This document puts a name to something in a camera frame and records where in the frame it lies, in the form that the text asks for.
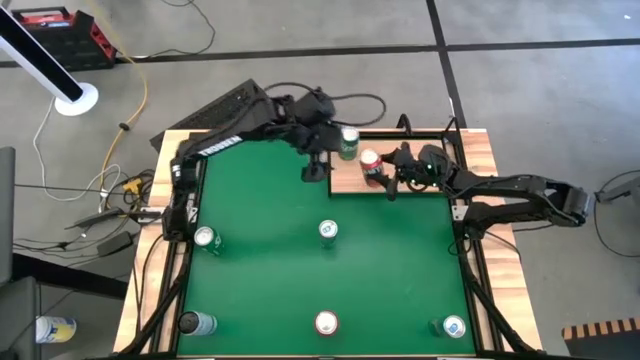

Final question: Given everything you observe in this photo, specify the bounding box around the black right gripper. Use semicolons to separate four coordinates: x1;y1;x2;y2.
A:
380;141;454;203

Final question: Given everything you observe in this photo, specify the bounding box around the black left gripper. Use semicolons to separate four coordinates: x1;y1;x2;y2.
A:
292;122;346;184

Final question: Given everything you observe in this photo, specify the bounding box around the red strawberry soda can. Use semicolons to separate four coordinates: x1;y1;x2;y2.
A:
359;148;387;190
314;309;341;338

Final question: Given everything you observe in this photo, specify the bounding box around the green soda can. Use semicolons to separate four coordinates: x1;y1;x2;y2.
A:
338;125;361;162
193;225;225;257

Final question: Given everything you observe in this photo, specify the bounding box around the blue white soda can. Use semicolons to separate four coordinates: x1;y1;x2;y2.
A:
432;314;467;340
318;219;340;251

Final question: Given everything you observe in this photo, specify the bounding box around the green felt table mat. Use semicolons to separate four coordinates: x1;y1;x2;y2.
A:
175;137;477;357

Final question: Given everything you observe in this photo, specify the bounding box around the black perforated metal box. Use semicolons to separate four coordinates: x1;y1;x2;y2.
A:
149;78;277;152

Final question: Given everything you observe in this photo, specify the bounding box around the black power brick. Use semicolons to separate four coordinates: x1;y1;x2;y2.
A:
96;230;135;258

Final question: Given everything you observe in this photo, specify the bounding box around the grey floor device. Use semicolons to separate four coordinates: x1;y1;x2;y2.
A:
593;174;640;205

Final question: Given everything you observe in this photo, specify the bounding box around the black box with striped edge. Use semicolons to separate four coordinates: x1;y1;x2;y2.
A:
561;317;640;360

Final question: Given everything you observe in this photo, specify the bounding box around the black and red toolbox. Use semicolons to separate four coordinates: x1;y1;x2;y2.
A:
12;5;120;72

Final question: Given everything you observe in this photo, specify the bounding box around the white stand with black panel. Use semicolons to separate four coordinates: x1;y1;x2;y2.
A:
0;3;100;118

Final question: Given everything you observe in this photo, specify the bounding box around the white and yellow canister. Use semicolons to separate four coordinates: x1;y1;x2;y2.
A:
35;315;78;345

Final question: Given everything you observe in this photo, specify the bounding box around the grey upright panel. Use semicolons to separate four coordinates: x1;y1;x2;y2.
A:
0;146;17;287

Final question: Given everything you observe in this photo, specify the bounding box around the wooden shelf with black frame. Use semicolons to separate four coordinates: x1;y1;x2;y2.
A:
325;113;457;198

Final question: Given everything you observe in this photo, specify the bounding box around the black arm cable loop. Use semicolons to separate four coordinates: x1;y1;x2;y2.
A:
263;81;388;129

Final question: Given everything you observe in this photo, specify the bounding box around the black metal table frame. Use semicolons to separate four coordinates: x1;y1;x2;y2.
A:
117;130;539;360

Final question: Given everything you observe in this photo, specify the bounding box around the yellow floor cable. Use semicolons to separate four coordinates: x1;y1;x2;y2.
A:
84;0;150;194

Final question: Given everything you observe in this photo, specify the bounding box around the black looped floor cable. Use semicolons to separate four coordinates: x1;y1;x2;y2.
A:
592;169;640;260

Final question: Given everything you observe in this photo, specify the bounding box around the thin taut black cable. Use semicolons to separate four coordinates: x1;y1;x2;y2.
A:
13;182;161;195

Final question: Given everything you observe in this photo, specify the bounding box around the white floor cable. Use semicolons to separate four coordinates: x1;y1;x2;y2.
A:
32;97;122;203

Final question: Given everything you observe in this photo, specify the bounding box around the black floor cable bundle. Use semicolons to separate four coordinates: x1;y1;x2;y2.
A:
12;238;101;261

